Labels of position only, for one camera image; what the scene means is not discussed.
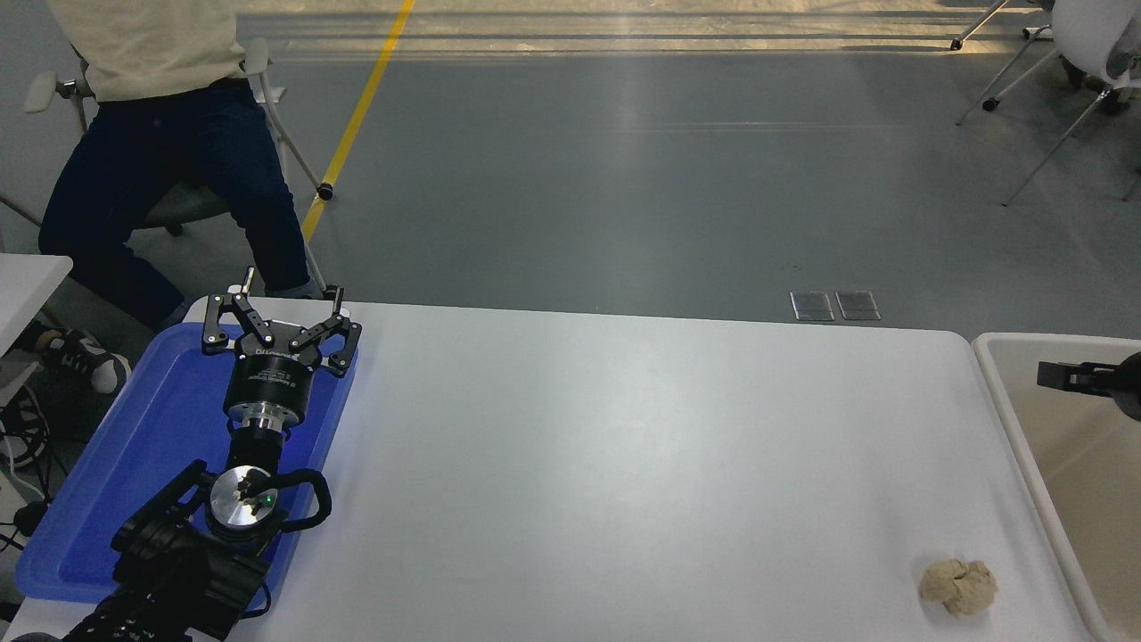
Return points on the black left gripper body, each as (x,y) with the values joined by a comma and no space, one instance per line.
(267,374)

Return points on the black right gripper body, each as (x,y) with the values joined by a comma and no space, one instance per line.
(1132,383)

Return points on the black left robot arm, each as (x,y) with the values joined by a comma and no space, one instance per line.
(178,571)

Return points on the metal floor outlet plate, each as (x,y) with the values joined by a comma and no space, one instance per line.
(812,306)
(857,305)

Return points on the large pale bin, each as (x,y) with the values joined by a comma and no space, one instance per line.
(1070,464)

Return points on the blue plastic tray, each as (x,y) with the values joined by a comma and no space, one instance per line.
(151,446)

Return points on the grey chair with white armrests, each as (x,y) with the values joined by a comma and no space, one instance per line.
(183,205)

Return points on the person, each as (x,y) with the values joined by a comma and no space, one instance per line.
(160,152)

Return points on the crumpled tan paper ball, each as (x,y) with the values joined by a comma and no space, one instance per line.
(960,586)

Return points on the small white side table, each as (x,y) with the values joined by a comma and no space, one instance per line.
(27,285)

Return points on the white chair with metal legs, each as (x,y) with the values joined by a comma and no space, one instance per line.
(1087,31)

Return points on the metal chair legs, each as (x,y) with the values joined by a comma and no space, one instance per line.
(979,22)

